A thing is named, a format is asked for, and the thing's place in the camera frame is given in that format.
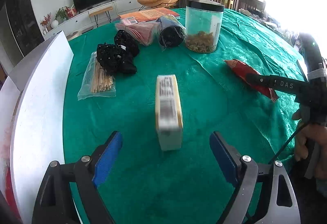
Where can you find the bag of wooden sticks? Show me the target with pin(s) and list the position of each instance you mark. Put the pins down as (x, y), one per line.
(96, 83)

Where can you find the clear jar black lid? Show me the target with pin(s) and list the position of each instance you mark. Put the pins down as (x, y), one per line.
(203, 24)

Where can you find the orange book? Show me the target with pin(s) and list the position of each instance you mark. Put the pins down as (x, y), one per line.
(148, 15)

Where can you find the person's right hand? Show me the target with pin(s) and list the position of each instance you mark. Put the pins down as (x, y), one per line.
(310, 142)

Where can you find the red flowers white vase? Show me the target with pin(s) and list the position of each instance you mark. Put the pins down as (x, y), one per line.
(48, 24)

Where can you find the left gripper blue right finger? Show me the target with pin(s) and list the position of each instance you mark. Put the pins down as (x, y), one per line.
(262, 192)

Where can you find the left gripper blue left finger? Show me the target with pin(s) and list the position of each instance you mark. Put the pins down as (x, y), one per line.
(54, 202)

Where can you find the cream paper tissue pack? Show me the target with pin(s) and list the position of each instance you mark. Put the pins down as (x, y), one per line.
(168, 113)

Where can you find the pink paper bundle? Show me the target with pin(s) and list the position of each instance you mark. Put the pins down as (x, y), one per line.
(144, 33)

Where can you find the white tv cabinet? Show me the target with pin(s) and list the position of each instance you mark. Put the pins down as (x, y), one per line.
(101, 14)

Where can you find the red green flower plant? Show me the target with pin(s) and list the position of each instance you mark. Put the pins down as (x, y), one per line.
(65, 13)

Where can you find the wooden side stool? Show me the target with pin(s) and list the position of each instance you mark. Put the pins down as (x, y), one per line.
(96, 14)

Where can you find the dark bookshelf cabinet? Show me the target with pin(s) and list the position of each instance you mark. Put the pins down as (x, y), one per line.
(24, 25)

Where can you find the black beaded scrunchie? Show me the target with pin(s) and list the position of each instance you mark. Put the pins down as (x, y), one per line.
(115, 59)

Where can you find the white storage box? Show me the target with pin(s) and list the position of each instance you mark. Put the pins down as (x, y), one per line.
(32, 102)

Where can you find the black fabric scrunchie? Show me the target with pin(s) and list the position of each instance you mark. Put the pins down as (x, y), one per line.
(124, 39)

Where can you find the green satin tablecloth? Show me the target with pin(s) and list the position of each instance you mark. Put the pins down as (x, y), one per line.
(148, 185)

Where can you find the red snack packet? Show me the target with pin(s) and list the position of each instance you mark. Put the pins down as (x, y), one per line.
(252, 78)

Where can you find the black roll in plastic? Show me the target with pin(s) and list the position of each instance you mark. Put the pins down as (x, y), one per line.
(170, 32)

